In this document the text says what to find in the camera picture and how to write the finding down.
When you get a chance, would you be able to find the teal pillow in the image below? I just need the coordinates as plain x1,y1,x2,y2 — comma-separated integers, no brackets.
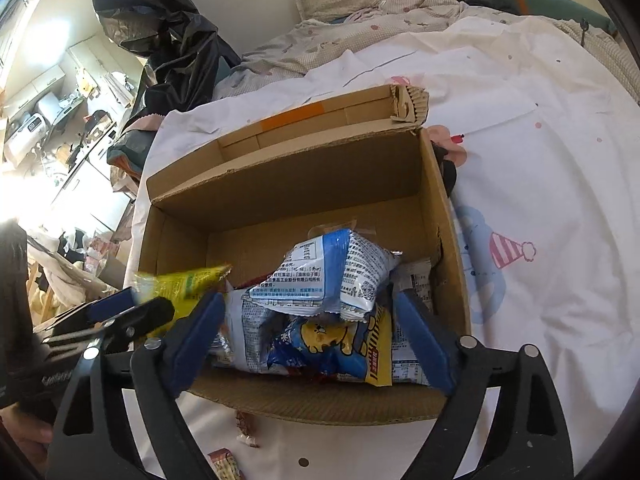
461,0,617,37

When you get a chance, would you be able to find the blue yellow snack packet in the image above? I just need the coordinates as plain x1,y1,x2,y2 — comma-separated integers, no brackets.
266,305,394,389

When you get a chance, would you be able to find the small white brown snack packet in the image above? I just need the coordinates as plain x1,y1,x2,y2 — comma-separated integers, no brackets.
234,409,262,449

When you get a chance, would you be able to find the small red yellow snack packet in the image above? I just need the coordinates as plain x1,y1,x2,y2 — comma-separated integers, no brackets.
206,448,247,480

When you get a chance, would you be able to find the white cloth pile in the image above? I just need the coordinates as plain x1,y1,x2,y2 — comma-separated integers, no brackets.
27,230,128,313

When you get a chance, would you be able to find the cream knit blanket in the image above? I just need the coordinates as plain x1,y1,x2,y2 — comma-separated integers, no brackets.
552,17,640,111

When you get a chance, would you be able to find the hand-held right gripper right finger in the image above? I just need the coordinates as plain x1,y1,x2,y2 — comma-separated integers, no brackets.
392,285,573,480

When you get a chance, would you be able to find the blue white snack packet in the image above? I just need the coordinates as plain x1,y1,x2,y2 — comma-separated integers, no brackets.
241,228,404,322

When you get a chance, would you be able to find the white printed bed sheet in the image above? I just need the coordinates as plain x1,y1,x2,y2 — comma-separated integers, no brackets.
122,15,640,480

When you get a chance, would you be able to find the person's left hand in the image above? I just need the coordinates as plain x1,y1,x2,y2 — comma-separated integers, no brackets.
0,404,55,447

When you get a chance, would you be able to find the cardboard box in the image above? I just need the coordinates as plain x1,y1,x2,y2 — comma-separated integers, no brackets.
137,84,472,427

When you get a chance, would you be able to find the silver blue snack packet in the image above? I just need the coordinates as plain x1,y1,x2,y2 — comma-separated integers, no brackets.
211,290,281,374

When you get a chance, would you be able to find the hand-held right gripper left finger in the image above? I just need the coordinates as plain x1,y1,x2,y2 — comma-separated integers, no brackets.
47,290,228,480

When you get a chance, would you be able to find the white kitchen appliance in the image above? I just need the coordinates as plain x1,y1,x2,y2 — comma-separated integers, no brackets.
4,111,49,162

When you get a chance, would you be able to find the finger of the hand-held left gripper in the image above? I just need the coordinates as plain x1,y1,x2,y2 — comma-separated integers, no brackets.
50,287,137,335
97,297,177,352

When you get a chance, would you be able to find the dark cloth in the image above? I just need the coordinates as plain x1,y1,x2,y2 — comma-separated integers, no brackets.
431,141,459,199

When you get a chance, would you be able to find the black plastic bag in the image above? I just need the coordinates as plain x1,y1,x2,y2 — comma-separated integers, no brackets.
86,0,242,127

